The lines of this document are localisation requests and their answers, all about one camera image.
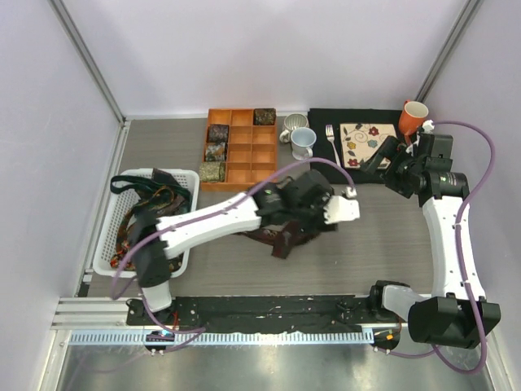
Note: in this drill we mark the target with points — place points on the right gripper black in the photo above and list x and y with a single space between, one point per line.
385 151

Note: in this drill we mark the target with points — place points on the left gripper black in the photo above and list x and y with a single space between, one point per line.
318 223

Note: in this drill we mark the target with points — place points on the dark red patterned tie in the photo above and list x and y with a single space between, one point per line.
283 239

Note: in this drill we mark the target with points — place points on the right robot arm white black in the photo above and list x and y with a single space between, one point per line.
457 311

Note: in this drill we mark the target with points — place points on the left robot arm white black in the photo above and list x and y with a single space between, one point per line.
155 240

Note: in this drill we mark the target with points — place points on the floral square plate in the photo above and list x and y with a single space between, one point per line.
359 141

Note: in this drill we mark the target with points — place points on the silver fork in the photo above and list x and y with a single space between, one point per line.
330 136

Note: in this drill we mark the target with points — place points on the pale blue mug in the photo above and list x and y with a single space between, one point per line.
302 142

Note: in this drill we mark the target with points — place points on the orange mug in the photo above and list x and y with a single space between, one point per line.
414 113

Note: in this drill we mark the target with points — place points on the orange compartment tray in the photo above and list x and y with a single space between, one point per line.
252 152

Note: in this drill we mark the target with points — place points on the grey ribbed mug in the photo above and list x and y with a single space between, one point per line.
292 122

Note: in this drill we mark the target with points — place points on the rolled dark tie top right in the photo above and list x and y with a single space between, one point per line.
264 116

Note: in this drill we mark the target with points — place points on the rolled olive green tie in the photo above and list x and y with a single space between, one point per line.
212 171

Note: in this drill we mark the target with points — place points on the rolled brown patterned tie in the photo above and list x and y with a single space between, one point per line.
215 152

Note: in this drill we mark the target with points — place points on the rolled purple patterned tie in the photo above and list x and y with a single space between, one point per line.
218 133

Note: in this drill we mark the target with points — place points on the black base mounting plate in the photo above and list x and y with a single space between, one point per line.
275 314

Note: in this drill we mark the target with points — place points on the white plastic basket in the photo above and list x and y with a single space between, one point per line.
163 192

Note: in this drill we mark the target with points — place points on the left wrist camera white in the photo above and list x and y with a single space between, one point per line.
342 208

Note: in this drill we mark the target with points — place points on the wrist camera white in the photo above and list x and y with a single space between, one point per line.
342 208
413 140

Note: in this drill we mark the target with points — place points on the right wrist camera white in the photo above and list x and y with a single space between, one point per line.
413 140

